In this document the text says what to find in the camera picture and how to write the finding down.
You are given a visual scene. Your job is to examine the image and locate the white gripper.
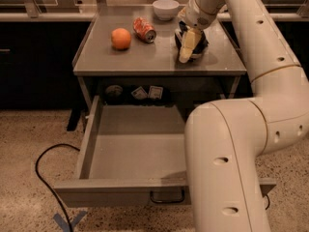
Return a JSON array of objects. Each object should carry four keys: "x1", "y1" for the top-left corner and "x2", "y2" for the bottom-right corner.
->
[{"x1": 178, "y1": 0, "x2": 222, "y2": 63}]

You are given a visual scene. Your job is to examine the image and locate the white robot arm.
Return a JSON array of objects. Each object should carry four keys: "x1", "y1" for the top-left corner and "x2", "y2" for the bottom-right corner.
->
[{"x1": 179, "y1": 0, "x2": 309, "y2": 232}]

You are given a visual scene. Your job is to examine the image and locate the blue tape cross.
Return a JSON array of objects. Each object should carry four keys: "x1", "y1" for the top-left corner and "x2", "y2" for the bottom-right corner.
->
[{"x1": 53, "y1": 211, "x2": 87, "y2": 232}]

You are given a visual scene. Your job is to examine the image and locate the black cable on left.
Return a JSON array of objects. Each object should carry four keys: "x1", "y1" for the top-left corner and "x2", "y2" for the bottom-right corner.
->
[{"x1": 34, "y1": 143, "x2": 81, "y2": 232}]

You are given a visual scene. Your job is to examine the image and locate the red soda can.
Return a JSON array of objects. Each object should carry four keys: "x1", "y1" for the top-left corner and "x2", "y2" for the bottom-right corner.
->
[{"x1": 133, "y1": 17, "x2": 156, "y2": 44}]

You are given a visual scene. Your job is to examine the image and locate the orange fruit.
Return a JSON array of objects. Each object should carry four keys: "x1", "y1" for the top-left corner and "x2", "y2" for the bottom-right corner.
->
[{"x1": 111, "y1": 28, "x2": 131, "y2": 50}]

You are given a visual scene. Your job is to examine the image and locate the white bowl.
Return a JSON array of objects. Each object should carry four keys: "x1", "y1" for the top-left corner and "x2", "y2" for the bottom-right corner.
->
[{"x1": 153, "y1": 0, "x2": 180, "y2": 20}]

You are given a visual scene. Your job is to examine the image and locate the dark metal drawer handle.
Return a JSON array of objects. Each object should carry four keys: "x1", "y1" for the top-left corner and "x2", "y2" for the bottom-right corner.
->
[{"x1": 150, "y1": 189, "x2": 185, "y2": 204}]

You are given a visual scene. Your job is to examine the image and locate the round grey object in cabinet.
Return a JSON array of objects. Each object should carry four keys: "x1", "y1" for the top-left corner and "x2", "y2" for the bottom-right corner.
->
[{"x1": 104, "y1": 85, "x2": 123, "y2": 102}]

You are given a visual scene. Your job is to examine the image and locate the white tag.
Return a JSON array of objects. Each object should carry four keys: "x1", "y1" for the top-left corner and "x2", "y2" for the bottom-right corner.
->
[
  {"x1": 131, "y1": 86, "x2": 148, "y2": 101},
  {"x1": 148, "y1": 86, "x2": 163, "y2": 100}
]

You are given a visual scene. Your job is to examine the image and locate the left white tag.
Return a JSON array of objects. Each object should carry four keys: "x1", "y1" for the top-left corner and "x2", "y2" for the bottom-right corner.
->
[{"x1": 131, "y1": 86, "x2": 148, "y2": 101}]

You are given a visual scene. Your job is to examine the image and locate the open grey top drawer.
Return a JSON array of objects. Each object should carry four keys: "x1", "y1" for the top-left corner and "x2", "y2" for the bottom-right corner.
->
[{"x1": 55, "y1": 99, "x2": 267, "y2": 214}]

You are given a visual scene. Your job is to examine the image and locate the grey cabinet with top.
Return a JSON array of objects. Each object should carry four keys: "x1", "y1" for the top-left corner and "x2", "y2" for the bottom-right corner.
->
[{"x1": 73, "y1": 6, "x2": 246, "y2": 106}]

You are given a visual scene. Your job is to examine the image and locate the right white tag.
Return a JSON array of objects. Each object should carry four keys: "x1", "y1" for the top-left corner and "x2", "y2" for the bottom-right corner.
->
[{"x1": 148, "y1": 86, "x2": 163, "y2": 100}]

